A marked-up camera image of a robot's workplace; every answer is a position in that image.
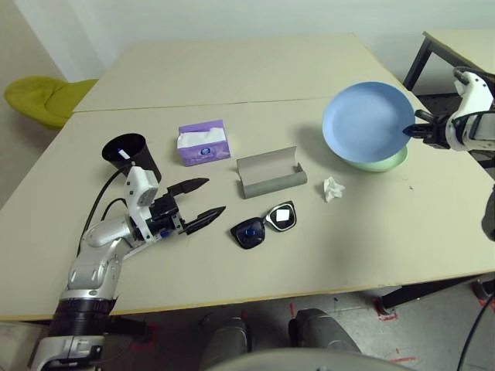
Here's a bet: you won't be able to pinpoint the grey glasses case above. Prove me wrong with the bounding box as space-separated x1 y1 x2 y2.
236 145 309 200

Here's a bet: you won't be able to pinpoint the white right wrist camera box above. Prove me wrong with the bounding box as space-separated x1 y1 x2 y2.
444 67 495 152

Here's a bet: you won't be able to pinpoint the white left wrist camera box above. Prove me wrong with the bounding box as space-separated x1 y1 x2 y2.
123 165 163 243

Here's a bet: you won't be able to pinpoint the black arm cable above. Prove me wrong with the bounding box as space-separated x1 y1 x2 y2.
77 169 135 256
458 293 495 371

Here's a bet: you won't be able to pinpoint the yellow-green chair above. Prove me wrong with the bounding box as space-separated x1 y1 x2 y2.
3 76 100 131

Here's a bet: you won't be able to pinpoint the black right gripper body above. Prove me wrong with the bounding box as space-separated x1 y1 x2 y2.
419 114 452 150

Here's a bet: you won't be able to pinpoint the blue plate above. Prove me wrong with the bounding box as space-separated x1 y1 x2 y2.
322 80 415 163

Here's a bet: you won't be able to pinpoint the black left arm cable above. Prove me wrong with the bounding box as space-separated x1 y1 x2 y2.
77 169 135 256

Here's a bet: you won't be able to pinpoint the black sunglasses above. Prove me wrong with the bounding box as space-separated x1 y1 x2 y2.
230 199 298 251

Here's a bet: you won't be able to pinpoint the grey robot torso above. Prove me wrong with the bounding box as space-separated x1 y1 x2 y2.
200 347 418 371

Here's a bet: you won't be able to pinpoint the purple tissue box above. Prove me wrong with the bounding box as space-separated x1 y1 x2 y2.
176 118 232 168

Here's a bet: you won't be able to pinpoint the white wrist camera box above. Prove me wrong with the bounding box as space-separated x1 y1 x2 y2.
123 165 163 243
444 67 495 152

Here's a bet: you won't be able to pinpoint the black plastic cup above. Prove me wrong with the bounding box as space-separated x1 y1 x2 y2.
101 133 162 182

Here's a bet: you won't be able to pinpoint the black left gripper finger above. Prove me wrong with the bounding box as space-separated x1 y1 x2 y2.
166 177 210 196
181 206 227 236

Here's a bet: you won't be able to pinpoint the black table foot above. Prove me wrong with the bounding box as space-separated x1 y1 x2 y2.
104 315 150 341
381 276 484 310

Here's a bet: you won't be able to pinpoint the beige side table black legs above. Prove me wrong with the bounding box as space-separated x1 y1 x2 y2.
402 30 495 94

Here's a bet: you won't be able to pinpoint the grey robot leg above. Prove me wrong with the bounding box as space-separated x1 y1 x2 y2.
288 308 363 371
199 316 251 371

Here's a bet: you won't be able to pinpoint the grey robot right leg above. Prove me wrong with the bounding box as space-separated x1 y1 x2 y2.
288 308 363 371

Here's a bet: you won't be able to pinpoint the grey robot left leg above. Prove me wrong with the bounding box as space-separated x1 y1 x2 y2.
199 316 251 371

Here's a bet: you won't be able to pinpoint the green plate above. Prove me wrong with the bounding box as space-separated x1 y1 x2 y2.
340 145 409 173

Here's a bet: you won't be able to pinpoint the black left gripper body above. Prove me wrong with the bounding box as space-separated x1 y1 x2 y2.
146 191 186 237

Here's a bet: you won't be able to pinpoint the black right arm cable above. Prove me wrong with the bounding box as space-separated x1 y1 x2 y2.
458 293 495 371

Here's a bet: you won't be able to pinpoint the white tissue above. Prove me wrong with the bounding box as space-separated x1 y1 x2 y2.
323 176 346 203

